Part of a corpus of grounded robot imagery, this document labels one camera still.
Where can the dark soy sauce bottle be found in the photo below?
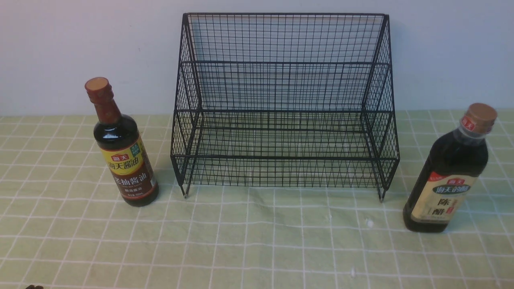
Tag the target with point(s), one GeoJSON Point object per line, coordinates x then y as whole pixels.
{"type": "Point", "coordinates": [118, 137]}

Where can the dark vinegar bottle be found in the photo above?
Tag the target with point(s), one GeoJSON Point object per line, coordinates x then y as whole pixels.
{"type": "Point", "coordinates": [454, 163]}

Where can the green checkered tablecloth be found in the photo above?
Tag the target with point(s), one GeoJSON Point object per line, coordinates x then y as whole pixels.
{"type": "Point", "coordinates": [65, 226]}

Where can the black wire mesh shelf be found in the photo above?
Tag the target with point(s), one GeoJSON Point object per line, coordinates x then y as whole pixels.
{"type": "Point", "coordinates": [301, 100]}

